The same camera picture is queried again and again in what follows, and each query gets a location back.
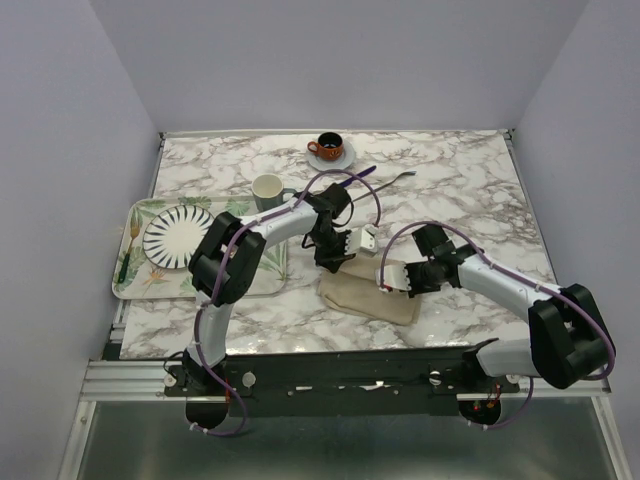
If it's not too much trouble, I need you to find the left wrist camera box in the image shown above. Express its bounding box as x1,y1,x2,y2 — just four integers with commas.
345,224,379,256

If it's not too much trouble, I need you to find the brown coffee cup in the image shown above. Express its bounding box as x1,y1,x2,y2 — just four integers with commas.
307,132,344,162

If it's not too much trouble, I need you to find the aluminium frame rail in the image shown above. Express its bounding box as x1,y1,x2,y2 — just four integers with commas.
81,361,611,401

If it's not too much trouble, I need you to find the purple knife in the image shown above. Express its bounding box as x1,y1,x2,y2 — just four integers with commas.
340,165,377,188

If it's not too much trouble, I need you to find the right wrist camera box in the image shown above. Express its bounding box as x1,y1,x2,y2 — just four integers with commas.
375,263,411,293

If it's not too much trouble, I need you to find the beige cloth napkin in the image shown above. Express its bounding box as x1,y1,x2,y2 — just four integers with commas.
317,256,421,326

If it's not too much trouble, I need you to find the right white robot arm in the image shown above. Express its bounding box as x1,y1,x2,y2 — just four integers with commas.
405,221,616,392

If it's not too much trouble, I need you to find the white saucer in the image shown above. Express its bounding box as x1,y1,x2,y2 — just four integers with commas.
305,139,358,173

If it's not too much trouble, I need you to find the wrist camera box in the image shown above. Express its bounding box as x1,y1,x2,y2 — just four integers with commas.
345,224,379,256
375,263,411,293

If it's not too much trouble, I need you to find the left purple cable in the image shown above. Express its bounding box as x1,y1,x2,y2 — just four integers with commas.
192,169,384,439

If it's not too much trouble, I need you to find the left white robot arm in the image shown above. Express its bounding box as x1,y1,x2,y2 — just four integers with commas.
181,183,354,395

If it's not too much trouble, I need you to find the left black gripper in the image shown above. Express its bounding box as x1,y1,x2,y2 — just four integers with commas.
308,226,355,274

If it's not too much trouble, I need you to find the white tray with leaf print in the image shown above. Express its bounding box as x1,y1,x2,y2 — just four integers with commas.
112,196,258,300

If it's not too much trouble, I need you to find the grey and cream mug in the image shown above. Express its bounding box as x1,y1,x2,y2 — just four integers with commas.
251,174,296,212

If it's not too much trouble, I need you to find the white plate with blue stripes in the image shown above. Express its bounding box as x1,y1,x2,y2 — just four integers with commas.
142,205,214,270

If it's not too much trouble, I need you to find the gold fork with green handle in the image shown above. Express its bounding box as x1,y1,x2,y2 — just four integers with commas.
117,215,140,284

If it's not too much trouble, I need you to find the silver fork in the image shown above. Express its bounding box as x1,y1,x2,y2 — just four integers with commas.
374,171,417,192

